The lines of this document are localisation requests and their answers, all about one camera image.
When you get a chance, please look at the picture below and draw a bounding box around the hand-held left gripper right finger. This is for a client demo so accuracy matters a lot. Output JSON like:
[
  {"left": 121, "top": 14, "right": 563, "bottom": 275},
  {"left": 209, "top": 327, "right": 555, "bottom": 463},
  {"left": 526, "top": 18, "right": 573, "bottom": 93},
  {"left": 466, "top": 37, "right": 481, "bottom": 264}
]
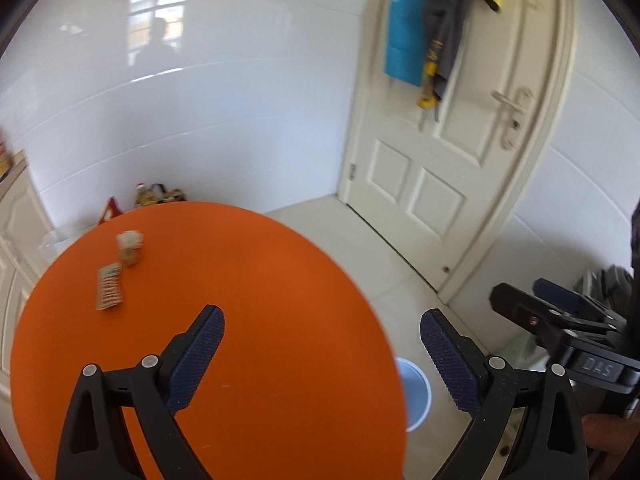
[{"left": 419, "top": 309, "right": 590, "bottom": 480}]

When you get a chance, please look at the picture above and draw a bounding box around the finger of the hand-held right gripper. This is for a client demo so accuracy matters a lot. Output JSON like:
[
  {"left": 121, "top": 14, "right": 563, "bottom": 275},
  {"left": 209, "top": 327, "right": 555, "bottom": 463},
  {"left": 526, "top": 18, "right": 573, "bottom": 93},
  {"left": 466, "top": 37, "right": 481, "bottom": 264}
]
[
  {"left": 531, "top": 277, "right": 626, "bottom": 333},
  {"left": 489, "top": 282, "right": 608, "bottom": 347}
]

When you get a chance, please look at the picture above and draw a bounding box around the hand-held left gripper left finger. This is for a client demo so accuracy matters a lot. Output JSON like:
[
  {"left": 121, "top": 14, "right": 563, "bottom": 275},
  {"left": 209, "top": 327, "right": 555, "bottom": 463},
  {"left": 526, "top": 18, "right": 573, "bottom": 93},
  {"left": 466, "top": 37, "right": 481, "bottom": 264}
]
[{"left": 55, "top": 304, "right": 226, "bottom": 480}]

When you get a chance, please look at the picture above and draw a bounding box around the person's right hand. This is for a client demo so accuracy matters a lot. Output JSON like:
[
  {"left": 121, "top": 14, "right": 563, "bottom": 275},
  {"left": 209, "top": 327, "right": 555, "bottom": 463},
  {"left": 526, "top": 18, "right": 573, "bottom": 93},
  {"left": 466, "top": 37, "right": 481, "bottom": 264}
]
[{"left": 584, "top": 412, "right": 640, "bottom": 463}]

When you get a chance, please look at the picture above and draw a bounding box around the green patterned board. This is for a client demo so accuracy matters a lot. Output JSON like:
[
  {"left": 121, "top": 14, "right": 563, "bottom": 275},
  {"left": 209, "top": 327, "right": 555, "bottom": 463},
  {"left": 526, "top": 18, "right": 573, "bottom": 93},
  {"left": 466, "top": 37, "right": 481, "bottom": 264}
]
[{"left": 502, "top": 332, "right": 548, "bottom": 373}]

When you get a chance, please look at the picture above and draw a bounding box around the white red snack wrapper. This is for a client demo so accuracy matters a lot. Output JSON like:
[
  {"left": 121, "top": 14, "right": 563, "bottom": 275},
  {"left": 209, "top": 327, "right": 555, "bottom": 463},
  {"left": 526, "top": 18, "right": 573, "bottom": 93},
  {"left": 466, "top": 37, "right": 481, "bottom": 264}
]
[{"left": 95, "top": 262, "right": 124, "bottom": 311}]

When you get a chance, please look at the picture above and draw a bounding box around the cream panel door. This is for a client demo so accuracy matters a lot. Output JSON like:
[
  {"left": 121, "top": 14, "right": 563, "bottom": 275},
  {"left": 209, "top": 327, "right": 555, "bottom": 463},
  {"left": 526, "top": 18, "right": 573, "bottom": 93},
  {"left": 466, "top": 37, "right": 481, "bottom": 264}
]
[{"left": 336, "top": 0, "right": 576, "bottom": 306}]

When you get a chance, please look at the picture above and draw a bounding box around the red snack bag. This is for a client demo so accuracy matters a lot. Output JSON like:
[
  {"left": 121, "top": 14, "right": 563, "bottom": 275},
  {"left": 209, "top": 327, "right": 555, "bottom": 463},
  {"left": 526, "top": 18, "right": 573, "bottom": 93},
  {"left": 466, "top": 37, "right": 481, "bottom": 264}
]
[{"left": 97, "top": 197, "right": 123, "bottom": 223}]

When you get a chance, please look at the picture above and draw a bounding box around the yellow oil bottle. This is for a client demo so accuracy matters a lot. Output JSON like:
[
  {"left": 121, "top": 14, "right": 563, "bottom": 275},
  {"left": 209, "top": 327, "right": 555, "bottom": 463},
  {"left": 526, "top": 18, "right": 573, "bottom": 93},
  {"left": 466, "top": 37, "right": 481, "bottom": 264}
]
[{"left": 132, "top": 182, "right": 156, "bottom": 208}]

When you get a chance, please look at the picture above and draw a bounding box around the cream kitchen base cabinet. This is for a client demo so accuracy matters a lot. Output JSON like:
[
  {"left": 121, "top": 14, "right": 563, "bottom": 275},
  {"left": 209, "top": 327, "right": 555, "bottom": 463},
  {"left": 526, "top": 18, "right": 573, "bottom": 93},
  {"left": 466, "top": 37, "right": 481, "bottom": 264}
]
[{"left": 0, "top": 150, "right": 56, "bottom": 376}]

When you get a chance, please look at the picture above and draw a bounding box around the grey garment yellow trim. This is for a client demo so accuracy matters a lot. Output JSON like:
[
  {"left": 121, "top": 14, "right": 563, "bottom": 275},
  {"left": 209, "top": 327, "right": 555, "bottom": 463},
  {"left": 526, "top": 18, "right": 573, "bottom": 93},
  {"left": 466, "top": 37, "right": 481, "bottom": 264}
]
[{"left": 417, "top": 0, "right": 473, "bottom": 108}]

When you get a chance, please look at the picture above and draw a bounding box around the blue apron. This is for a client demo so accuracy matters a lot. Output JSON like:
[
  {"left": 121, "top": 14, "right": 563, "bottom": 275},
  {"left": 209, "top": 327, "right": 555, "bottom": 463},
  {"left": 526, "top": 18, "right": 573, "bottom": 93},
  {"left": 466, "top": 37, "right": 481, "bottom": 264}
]
[{"left": 384, "top": 0, "right": 431, "bottom": 87}]

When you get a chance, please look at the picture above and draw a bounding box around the bag with black handles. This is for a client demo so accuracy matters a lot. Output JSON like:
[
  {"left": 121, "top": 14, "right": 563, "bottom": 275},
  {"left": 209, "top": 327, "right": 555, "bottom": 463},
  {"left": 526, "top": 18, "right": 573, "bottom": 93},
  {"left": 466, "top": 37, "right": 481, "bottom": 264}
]
[{"left": 147, "top": 184, "right": 188, "bottom": 204}]

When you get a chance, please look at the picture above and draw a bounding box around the cream door handle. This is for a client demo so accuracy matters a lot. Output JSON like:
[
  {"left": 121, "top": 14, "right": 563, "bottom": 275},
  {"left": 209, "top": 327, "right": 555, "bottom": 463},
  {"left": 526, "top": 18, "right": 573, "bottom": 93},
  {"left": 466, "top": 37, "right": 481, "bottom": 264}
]
[{"left": 491, "top": 87, "right": 533, "bottom": 150}]

